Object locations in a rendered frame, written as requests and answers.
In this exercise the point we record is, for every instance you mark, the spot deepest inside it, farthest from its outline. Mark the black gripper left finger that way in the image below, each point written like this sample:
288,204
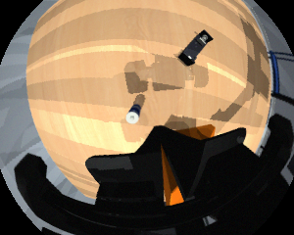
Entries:
143,165

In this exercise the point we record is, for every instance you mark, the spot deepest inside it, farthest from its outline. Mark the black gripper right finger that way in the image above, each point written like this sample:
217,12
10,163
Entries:
188,156

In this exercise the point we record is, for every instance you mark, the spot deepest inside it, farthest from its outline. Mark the blue and silver battery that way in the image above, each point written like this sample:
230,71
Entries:
133,113

